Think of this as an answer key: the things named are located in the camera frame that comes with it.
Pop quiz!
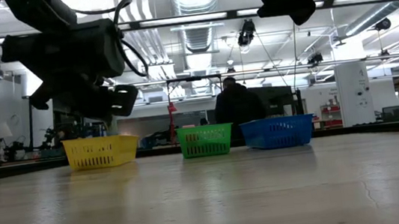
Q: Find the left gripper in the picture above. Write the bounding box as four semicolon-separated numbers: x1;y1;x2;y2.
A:
0;16;143;136

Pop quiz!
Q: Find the yellow plastic basket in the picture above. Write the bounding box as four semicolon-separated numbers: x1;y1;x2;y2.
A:
61;131;143;172

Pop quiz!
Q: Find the dark monitor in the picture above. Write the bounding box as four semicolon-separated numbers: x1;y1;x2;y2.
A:
247;82;296;121

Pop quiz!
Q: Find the white pillar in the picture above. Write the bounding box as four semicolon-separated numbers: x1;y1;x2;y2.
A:
333;60;377;128

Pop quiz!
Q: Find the person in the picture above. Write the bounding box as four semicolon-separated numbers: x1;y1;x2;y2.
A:
210;73;269;143

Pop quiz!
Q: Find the red shelf rack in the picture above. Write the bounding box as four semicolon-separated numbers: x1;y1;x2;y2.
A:
319;102;341;129

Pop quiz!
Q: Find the green plastic basket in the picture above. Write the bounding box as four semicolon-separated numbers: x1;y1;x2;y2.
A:
175;121;236;160

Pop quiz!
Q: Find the blue plastic basket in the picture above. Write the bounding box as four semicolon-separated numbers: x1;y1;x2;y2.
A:
238;112;317;153

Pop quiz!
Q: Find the grey office chair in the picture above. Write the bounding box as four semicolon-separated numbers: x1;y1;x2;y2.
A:
381;104;399;124

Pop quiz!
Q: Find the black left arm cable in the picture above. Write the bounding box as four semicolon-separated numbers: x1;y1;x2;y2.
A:
70;0;150;85

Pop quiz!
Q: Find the overhead frame bar with lights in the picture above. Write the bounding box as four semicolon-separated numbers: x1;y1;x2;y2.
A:
0;0;399;47

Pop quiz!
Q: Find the black aluminium table frame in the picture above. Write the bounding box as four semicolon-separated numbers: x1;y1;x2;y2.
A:
0;118;399;181

